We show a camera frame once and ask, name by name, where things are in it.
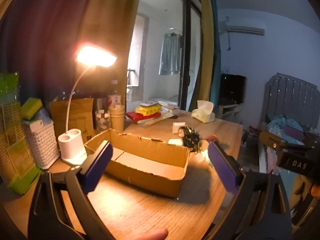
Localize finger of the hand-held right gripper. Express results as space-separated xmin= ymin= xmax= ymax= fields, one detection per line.
xmin=259 ymin=130 xmax=313 ymax=153

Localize white lattice basket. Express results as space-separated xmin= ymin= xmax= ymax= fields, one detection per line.
xmin=23 ymin=120 xmax=62 ymax=170

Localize white television cabinet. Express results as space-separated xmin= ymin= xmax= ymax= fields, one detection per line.
xmin=217 ymin=104 xmax=243 ymax=123

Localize yellow green sponge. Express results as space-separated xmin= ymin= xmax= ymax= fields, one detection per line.
xmin=21 ymin=97 xmax=43 ymax=120

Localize dark navy curtain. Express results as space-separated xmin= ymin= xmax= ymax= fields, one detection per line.
xmin=0 ymin=0 xmax=100 ymax=105

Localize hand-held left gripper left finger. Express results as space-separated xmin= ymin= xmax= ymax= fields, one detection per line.
xmin=27 ymin=140 xmax=114 ymax=240

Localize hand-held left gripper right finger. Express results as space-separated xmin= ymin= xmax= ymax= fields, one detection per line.
xmin=207 ymin=141 xmax=293 ymax=240

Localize person's left hand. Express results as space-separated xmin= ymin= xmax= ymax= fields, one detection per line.
xmin=125 ymin=228 xmax=168 ymax=240

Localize clear glass jar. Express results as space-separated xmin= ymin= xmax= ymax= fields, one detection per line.
xmin=95 ymin=109 xmax=112 ymax=133

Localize clear plastic packages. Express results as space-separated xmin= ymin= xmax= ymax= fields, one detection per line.
xmin=157 ymin=101 xmax=180 ymax=113

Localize white air conditioner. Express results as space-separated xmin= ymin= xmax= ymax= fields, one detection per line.
xmin=226 ymin=19 xmax=265 ymax=36

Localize grey bed headboard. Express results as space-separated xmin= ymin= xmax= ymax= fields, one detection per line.
xmin=260 ymin=72 xmax=319 ymax=130

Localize brown printed cardboard box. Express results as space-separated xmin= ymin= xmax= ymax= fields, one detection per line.
xmin=49 ymin=97 xmax=95 ymax=143

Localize yellow wipes pack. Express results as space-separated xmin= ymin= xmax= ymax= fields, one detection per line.
xmin=135 ymin=105 xmax=162 ymax=116

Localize teal curtain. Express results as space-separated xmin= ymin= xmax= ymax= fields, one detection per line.
xmin=209 ymin=0 xmax=222 ymax=105

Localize mustard yellow curtain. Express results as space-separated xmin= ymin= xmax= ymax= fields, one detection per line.
xmin=191 ymin=0 xmax=215 ymax=112
xmin=82 ymin=0 xmax=144 ymax=105

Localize pale yellow tissue pack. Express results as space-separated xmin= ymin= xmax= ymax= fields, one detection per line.
xmin=191 ymin=100 xmax=216 ymax=124

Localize beige envelope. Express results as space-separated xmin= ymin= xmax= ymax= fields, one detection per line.
xmin=142 ymin=112 xmax=180 ymax=127

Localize black television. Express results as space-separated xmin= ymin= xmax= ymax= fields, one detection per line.
xmin=219 ymin=74 xmax=247 ymax=105

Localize hanging pale shirt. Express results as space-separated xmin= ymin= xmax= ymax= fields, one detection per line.
xmin=158 ymin=32 xmax=183 ymax=76

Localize white desk lamp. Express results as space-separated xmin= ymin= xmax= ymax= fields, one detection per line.
xmin=58 ymin=45 xmax=118 ymax=166

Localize pile of clothes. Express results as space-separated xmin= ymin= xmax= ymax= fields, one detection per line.
xmin=266 ymin=114 xmax=315 ymax=143

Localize white charger adapter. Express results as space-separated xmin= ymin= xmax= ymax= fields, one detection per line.
xmin=172 ymin=122 xmax=187 ymax=134

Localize red book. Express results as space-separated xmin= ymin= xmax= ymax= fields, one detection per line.
xmin=125 ymin=111 xmax=162 ymax=124

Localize stack of brown paper cups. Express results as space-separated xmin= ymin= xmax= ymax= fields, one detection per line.
xmin=109 ymin=105 xmax=125 ymax=133

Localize black sliding door frame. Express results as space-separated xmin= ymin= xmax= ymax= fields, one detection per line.
xmin=177 ymin=0 xmax=202 ymax=110

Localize clear water bottle red label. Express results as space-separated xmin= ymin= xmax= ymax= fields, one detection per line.
xmin=108 ymin=80 xmax=123 ymax=108

